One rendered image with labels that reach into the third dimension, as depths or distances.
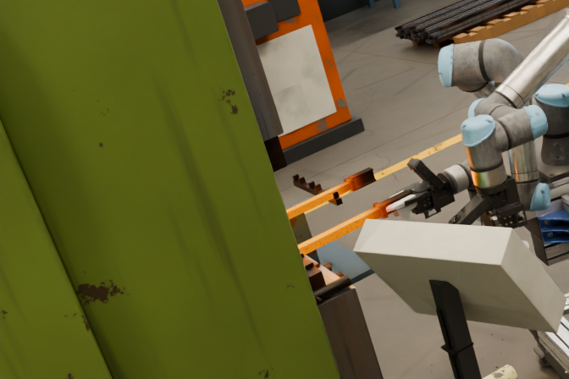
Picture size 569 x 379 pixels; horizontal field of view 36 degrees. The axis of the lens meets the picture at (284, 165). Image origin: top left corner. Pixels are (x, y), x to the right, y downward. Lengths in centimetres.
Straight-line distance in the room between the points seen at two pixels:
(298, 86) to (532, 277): 441
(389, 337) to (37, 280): 239
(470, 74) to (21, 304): 142
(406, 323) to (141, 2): 247
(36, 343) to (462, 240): 79
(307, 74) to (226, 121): 439
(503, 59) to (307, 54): 368
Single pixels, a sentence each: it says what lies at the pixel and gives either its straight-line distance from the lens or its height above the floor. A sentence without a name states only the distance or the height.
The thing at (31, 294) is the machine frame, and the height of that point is 140.
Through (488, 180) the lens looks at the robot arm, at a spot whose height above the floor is 116.
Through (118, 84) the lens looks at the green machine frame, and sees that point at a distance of 157.
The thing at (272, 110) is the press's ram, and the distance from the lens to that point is 197.
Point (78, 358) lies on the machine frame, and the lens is 158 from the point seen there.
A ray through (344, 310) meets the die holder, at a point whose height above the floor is 87.
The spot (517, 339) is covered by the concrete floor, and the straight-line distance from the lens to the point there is 351.
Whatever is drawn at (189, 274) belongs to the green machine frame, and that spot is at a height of 127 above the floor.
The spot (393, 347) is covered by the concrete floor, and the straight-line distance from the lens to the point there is 364.
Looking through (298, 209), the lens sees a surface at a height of 93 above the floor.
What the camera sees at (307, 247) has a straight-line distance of 226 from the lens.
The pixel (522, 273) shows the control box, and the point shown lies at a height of 111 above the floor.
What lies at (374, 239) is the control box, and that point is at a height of 118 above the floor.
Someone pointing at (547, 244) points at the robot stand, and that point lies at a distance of 289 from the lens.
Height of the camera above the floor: 194
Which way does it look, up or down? 19 degrees down
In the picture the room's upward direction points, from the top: 18 degrees counter-clockwise
